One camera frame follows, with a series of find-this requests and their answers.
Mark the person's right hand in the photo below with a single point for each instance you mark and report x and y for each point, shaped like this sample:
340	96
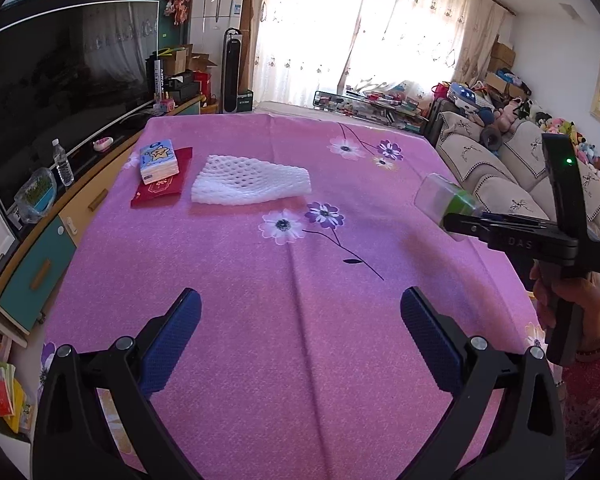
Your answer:
595	310

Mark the long white black box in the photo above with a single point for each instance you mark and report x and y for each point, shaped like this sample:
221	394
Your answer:
159	80

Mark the person's right forearm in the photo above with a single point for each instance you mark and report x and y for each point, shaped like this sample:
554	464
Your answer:
595	400

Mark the red box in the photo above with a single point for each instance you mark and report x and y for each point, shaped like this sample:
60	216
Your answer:
204	86

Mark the pink plush pig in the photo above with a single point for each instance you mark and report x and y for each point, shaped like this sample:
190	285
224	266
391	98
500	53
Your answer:
506	116

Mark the open cardboard box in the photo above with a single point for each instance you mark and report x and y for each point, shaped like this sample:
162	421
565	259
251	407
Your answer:
200	64
176	62

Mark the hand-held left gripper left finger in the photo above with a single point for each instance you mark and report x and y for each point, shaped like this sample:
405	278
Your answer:
172	345

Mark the stack of cardboard boxes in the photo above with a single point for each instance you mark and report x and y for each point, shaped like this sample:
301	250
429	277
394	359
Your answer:
502	65

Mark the pile of plush toys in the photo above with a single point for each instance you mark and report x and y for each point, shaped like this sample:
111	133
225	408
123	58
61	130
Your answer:
560	127

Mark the cluttered glass table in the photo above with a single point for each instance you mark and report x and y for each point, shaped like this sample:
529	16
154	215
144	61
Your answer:
375	105

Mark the red envelope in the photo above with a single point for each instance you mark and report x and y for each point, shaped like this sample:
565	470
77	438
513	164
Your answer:
155	196

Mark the stack of colourful books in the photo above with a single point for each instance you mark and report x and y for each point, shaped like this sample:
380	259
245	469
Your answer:
5	390

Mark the white standing air conditioner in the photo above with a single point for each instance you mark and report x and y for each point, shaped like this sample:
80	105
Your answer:
215	0

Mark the grey neck pillow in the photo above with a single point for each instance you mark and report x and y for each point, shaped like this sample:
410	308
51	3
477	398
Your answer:
491	135

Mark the clear bottle with green cap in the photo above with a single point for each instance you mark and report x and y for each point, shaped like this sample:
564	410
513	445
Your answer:
437	195

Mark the large black television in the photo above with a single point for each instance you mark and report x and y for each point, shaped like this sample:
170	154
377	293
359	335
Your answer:
55	85

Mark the black tower fan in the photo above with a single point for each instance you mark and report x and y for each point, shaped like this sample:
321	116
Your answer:
232	70

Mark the pink floral tablecloth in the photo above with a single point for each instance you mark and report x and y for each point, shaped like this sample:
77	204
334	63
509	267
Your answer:
280	310

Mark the teal white television cabinet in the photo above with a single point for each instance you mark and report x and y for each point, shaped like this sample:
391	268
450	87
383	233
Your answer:
35	270

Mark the beige sofa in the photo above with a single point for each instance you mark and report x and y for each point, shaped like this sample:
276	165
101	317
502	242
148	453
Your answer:
510	180

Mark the tall cardboard box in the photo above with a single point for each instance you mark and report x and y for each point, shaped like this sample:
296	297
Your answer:
246	35

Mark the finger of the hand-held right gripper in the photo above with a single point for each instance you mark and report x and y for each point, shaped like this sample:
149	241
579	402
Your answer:
462	225

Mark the blue tissue pack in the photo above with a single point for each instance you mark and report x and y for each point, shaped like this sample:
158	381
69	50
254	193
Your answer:
157	160

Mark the white foam net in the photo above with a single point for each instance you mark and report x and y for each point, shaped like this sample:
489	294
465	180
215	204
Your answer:
250	185

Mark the blue star print bag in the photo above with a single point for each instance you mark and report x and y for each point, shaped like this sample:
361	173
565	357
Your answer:
467	97

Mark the small pink box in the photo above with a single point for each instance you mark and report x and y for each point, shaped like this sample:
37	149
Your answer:
167	106

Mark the white lace curtain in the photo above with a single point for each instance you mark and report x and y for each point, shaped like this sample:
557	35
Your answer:
355	25

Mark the pink soap dish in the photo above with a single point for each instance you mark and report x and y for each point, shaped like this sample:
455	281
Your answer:
103	144

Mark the white floral sheet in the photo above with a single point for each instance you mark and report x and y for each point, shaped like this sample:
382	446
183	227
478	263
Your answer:
290	110

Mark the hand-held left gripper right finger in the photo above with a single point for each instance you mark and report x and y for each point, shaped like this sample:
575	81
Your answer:
430	342

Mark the clear water bottle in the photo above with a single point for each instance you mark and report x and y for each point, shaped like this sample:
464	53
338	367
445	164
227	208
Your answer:
63	165

